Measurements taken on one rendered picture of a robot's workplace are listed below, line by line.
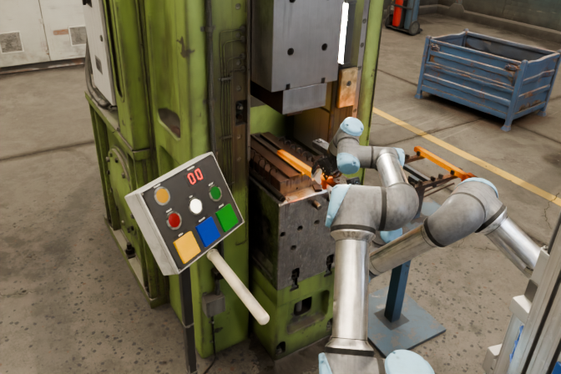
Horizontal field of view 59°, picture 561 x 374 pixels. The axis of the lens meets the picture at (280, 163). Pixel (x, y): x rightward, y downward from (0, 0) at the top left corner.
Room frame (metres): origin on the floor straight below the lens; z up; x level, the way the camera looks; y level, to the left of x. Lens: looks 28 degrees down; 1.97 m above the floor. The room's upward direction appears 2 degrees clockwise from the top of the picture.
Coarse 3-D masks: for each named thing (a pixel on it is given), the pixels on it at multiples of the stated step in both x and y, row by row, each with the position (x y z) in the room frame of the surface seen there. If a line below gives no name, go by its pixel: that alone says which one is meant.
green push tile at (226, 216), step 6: (228, 204) 1.44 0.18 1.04; (222, 210) 1.40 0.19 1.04; (228, 210) 1.42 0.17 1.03; (222, 216) 1.39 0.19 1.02; (228, 216) 1.41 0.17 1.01; (234, 216) 1.42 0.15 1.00; (222, 222) 1.38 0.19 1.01; (228, 222) 1.39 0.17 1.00; (234, 222) 1.41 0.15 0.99; (222, 228) 1.37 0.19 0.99; (228, 228) 1.38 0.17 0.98
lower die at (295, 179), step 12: (252, 144) 2.02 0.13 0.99; (264, 144) 2.01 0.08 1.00; (276, 144) 2.01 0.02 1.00; (252, 156) 1.93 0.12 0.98; (264, 156) 1.91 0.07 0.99; (276, 156) 1.92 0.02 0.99; (300, 156) 1.92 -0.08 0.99; (252, 168) 1.90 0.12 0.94; (288, 168) 1.81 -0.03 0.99; (276, 180) 1.73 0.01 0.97; (288, 180) 1.73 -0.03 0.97; (300, 180) 1.77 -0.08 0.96; (288, 192) 1.74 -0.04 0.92
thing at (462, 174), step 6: (414, 150) 2.15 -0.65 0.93; (420, 150) 2.11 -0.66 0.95; (426, 150) 2.11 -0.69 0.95; (426, 156) 2.08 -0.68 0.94; (432, 156) 2.05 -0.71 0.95; (438, 162) 2.01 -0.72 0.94; (444, 162) 1.99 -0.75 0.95; (444, 168) 1.97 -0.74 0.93; (450, 168) 1.95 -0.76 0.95; (456, 168) 1.94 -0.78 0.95; (456, 174) 1.91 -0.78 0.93; (462, 174) 1.87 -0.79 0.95; (468, 174) 1.86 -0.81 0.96; (462, 180) 1.87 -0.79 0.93
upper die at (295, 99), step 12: (252, 84) 1.90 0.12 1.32; (324, 84) 1.81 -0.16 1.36; (264, 96) 1.82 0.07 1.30; (276, 96) 1.75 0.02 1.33; (288, 96) 1.72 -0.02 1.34; (300, 96) 1.75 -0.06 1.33; (312, 96) 1.79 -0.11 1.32; (324, 96) 1.82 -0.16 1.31; (276, 108) 1.75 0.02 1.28; (288, 108) 1.73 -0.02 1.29; (300, 108) 1.75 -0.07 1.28; (312, 108) 1.79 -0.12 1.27
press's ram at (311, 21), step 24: (264, 0) 1.74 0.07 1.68; (288, 0) 1.72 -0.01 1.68; (312, 0) 1.77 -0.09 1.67; (336, 0) 1.83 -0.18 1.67; (264, 24) 1.73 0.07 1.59; (288, 24) 1.72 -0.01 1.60; (312, 24) 1.77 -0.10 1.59; (336, 24) 1.83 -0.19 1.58; (264, 48) 1.73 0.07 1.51; (288, 48) 1.72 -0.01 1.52; (312, 48) 1.78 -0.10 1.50; (336, 48) 1.84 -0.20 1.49; (264, 72) 1.73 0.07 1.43; (288, 72) 1.72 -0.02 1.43; (312, 72) 1.78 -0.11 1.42; (336, 72) 1.84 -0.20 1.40
